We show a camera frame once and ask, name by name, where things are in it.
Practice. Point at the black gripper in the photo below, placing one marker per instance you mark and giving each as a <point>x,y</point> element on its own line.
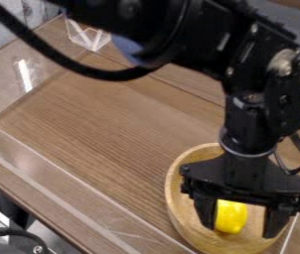
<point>247,178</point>

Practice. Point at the yellow lemon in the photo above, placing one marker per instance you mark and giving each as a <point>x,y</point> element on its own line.
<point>232,217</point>

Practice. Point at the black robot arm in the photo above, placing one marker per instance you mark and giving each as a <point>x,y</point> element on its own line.
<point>222,38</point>

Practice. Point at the brown wooden bowl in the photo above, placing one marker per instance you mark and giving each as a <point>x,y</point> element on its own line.
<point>212,242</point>

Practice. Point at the clear acrylic tray wall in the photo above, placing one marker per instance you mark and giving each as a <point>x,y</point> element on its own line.
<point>88,146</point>

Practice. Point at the black metal bracket with screw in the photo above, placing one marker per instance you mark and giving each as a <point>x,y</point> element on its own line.
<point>37,244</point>

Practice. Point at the clear acrylic corner bracket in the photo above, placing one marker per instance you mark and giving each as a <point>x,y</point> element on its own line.
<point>92,39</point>

